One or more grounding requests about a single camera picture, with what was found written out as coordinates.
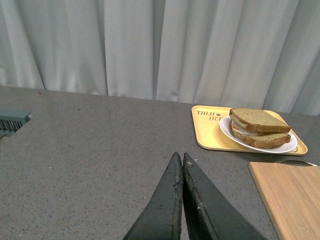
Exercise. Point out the green slotted rack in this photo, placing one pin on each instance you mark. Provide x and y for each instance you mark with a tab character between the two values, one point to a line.
11	120

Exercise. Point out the bread slice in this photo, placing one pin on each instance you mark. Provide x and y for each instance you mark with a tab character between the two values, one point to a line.
257	120
265	140

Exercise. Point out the black cutting board handle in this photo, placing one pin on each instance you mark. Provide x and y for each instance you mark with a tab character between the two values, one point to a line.
298	163

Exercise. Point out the yellow bear tray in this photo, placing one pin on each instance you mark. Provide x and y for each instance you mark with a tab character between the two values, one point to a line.
212	130

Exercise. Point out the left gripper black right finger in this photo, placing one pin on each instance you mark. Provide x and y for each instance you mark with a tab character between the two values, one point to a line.
208	214

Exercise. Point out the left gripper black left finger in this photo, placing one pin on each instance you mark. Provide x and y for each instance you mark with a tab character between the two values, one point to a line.
161	218

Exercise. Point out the grey curtain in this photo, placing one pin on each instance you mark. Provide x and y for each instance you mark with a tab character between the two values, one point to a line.
233	53

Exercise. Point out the wooden cutting board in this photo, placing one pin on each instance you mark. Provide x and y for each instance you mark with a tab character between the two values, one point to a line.
291	195

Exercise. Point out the fake fried egg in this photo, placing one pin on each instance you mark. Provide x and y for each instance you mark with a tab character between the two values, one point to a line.
240	130

